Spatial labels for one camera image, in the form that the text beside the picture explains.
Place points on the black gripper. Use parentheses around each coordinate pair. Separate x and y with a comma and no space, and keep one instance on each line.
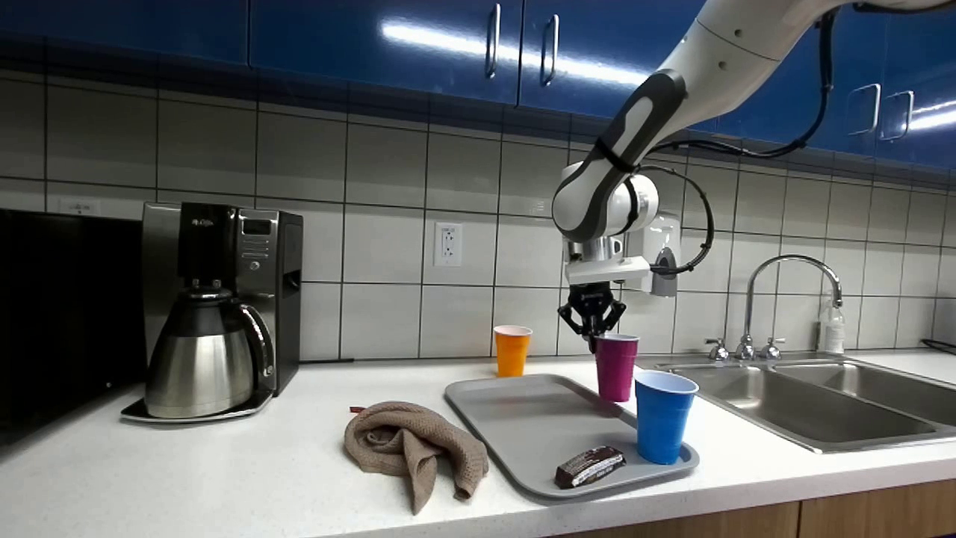
(595,297)

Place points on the magenta plastic cup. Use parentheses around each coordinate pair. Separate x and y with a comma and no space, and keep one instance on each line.
(617,372)

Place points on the orange plastic cup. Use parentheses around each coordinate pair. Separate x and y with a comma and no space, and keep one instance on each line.
(511,354)

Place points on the blue plastic cup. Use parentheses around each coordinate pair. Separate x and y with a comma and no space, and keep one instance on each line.
(664,421)

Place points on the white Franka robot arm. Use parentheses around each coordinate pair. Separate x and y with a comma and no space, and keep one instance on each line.
(726,48)

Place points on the grey plastic tray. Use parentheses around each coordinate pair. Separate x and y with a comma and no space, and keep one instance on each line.
(540,421)

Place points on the black handheld object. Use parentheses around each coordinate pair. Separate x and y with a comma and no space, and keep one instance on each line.
(590,466)

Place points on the chrome gooseneck faucet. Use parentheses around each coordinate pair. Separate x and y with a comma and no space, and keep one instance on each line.
(749,309)

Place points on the brown cloth towel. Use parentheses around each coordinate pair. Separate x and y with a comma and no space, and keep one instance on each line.
(407,442)

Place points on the clear soap bottle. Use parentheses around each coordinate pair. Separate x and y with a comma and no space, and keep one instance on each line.
(829,332)

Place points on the stainless steel double sink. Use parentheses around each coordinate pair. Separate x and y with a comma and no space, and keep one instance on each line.
(847,420)

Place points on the wooden base cabinet front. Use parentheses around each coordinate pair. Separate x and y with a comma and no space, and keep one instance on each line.
(847,512)

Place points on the black steel coffee maker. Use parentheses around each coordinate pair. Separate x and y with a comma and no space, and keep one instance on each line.
(263,257)

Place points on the steel coffee carafe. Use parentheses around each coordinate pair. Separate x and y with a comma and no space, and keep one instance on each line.
(204,363)

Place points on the black microwave oven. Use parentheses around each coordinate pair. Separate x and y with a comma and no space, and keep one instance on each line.
(62,317)

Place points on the white wall soap dispenser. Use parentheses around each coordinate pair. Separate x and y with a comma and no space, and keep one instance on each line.
(664,240)

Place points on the white wall outlet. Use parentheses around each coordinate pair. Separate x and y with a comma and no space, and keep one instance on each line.
(450,246)

